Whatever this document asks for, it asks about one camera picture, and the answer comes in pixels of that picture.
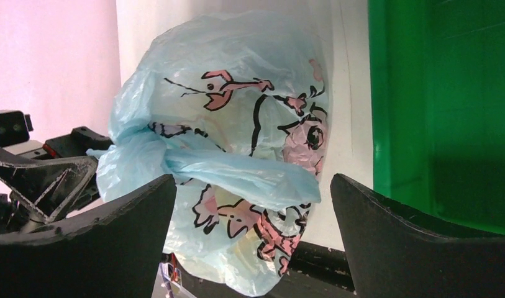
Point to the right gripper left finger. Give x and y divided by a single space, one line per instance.
112 250

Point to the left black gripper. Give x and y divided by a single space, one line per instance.
48 189

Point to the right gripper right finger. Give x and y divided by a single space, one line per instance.
394 250

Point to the light blue plastic bag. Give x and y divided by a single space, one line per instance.
234 107

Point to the green plastic tray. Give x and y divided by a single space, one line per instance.
438 107

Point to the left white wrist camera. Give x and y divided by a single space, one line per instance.
15 129

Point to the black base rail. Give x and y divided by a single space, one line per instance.
314 271

